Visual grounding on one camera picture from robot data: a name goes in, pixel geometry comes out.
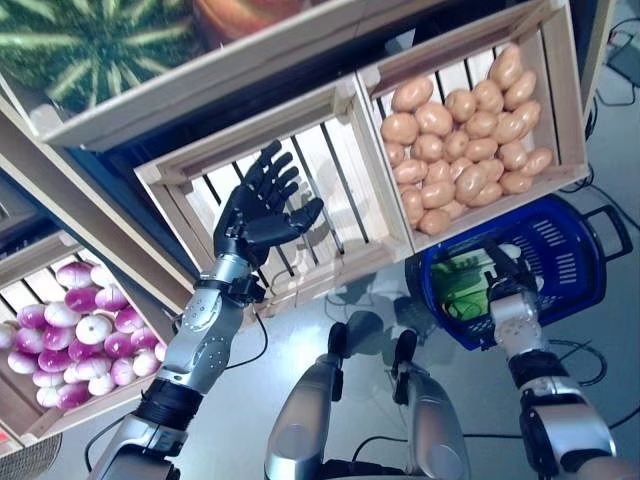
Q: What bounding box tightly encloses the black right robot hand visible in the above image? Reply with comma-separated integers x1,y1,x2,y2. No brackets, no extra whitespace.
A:
479,238,544,301

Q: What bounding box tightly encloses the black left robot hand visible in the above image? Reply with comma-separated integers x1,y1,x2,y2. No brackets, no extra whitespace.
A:
212,139,325,266

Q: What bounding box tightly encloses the napa cabbage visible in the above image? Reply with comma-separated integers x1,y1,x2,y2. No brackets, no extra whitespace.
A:
430,257,494,319

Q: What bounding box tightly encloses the blue plastic shopping basket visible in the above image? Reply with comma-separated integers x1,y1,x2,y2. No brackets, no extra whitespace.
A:
418,194,634,351

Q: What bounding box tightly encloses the wooden slat crate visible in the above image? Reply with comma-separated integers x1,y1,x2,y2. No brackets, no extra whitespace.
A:
133,77,416,319
0,230,174,446
355,0,591,254

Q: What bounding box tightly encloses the brown potato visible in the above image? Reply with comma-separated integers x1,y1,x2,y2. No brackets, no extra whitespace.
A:
391,77,434,112
414,102,454,137
392,158,429,185
399,185,425,229
454,163,489,204
503,70,538,111
380,112,420,146
418,208,451,235
519,147,554,177
488,43,524,90

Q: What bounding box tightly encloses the black right robot foot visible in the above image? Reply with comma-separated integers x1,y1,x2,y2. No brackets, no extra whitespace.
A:
394,329,418,371

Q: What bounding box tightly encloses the black robot foot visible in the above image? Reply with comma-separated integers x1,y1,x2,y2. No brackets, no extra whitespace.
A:
394,329,418,371
327,322,351,359

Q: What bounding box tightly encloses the black left robot foot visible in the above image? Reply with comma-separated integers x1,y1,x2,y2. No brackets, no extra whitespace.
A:
327,322,351,359

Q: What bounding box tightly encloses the wide wooden crate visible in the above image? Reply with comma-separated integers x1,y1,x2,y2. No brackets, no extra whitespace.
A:
0,0,526,151

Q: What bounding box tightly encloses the silver right robot leg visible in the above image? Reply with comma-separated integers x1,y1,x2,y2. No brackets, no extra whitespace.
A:
392,364,471,480

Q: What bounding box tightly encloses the small orange pumpkin green stem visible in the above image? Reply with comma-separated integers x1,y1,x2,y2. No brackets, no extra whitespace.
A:
194,0,321,44

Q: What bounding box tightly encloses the green striped pumpkin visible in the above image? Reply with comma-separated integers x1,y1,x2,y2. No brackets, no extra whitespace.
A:
0,0,206,104

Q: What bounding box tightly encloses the grey box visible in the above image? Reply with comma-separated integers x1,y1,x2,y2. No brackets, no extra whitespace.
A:
607,42,640,81

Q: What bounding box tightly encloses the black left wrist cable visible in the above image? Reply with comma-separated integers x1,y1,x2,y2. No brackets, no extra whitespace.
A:
172,272,301,371

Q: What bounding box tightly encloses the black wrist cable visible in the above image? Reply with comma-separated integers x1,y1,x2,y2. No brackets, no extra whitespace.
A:
547,339,609,386
172,272,301,371

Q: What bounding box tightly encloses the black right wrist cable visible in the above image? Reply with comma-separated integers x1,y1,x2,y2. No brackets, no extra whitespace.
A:
547,339,609,386

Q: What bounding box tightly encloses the black floor cable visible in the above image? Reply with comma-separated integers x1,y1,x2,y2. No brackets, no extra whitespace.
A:
352,404,640,464

